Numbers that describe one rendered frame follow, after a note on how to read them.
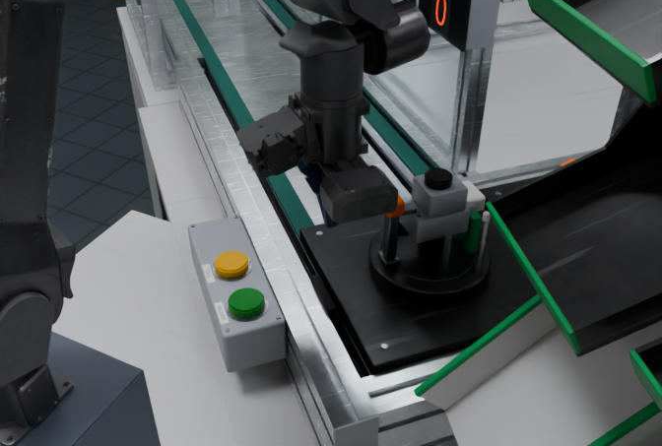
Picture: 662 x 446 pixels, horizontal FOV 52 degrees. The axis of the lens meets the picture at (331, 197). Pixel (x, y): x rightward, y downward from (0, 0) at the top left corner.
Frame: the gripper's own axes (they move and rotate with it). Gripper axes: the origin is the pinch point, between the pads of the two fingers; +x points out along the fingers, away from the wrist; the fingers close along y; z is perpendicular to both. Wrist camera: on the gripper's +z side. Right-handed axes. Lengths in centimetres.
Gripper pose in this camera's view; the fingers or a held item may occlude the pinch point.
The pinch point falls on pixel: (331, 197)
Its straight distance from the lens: 69.3
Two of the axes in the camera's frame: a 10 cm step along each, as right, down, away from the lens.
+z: -9.4, 1.9, -2.9
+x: 0.0, 8.3, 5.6
